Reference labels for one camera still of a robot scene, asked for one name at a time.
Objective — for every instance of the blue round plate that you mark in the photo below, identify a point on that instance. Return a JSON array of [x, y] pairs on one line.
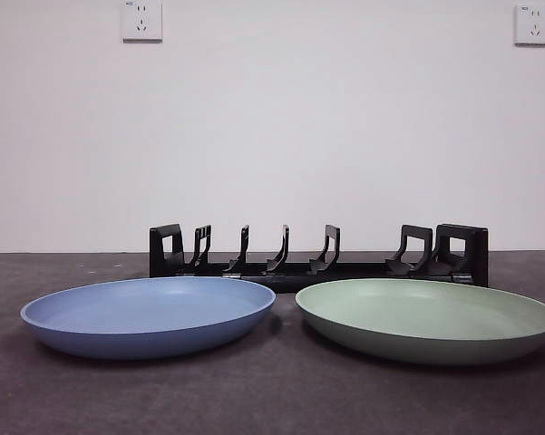
[[140, 335]]

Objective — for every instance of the pale green round plate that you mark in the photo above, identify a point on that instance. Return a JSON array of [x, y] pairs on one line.
[[412, 344]]

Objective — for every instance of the black plastic plate rack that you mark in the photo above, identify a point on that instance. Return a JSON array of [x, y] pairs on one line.
[[477, 258]]

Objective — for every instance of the white wall socket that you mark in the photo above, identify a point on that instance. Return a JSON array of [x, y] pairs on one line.
[[142, 31], [533, 38]]

